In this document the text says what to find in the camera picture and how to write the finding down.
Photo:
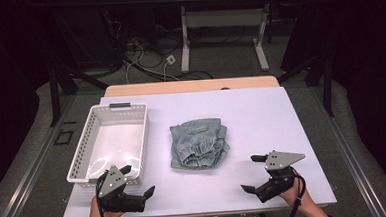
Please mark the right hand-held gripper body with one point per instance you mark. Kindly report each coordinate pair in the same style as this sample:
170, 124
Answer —
279, 160

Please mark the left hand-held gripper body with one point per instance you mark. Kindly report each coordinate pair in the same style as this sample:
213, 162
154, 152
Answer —
113, 184

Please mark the white perforated plastic basket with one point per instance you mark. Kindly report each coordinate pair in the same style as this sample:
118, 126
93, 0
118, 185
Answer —
116, 142

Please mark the light blue denim shorts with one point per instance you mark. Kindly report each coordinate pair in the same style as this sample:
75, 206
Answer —
196, 143

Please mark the person's right hand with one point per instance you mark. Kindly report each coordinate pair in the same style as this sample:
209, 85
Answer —
297, 194

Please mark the white table mat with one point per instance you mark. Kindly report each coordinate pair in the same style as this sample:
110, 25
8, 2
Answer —
265, 124

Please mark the black metal stand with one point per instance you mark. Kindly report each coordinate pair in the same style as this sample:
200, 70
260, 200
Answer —
328, 84
55, 95

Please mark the wooden table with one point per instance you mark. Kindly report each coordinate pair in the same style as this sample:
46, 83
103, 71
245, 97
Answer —
180, 86

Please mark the white power adapter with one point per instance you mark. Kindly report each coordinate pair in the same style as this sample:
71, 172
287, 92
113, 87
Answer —
170, 59

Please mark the white-framed background desk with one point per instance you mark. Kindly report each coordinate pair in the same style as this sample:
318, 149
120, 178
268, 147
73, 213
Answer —
223, 18

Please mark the metal floor rail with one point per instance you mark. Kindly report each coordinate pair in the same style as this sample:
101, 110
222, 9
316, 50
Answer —
347, 153
27, 174

